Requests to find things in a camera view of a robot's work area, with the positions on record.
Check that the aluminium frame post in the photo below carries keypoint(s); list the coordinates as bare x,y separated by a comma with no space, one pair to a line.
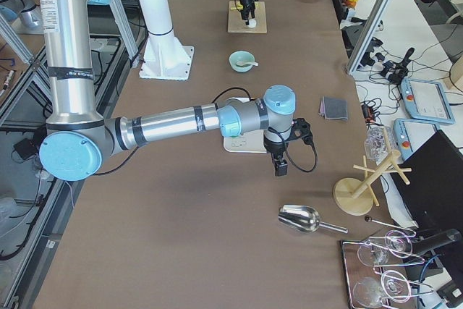
366,35

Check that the wooden mug tree stand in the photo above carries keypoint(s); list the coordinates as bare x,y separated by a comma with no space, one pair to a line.
356,197

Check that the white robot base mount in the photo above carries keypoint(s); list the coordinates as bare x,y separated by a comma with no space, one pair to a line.
165,57

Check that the black monitor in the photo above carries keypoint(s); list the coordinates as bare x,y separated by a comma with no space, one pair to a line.
434,195

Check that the blue teach pendant upper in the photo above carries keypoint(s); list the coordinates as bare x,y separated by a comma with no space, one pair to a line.
426,100

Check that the cream rabbit serving tray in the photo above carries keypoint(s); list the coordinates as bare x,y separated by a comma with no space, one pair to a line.
242,124

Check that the yellow plastic knife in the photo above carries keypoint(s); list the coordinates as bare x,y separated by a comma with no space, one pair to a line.
239,7

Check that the folded grey cloth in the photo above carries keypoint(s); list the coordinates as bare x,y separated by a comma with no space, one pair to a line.
333,108

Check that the metal scoop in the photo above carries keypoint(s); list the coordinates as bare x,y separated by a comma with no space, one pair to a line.
305,219

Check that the blue teach pendant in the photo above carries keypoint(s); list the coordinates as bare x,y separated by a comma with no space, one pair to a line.
411,134
426,100

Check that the blue teach pendant lower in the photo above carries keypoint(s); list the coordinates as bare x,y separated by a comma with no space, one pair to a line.
411,134

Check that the black wire glass rack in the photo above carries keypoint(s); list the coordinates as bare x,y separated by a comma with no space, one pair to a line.
375,271

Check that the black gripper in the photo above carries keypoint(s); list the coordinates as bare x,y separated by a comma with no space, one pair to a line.
275,147
245,0

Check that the light green ceramic bowl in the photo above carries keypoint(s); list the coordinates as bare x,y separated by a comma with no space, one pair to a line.
241,56

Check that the clear glass dish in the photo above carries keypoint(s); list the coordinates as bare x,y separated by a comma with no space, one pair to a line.
378,139

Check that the white ceramic soup spoon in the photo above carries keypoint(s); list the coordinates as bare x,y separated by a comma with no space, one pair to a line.
247,64

